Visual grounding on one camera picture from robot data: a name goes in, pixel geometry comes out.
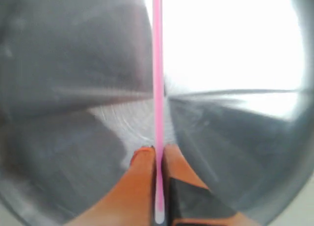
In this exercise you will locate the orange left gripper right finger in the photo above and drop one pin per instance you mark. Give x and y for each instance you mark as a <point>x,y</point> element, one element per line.
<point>188,201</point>

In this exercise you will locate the pink glow stick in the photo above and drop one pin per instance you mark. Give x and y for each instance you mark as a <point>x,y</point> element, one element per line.
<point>158,91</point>

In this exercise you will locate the round stainless steel plate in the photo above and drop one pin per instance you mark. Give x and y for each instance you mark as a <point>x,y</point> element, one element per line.
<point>76,100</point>

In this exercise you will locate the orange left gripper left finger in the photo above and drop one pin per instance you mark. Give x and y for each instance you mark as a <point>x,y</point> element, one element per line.
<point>130,201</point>

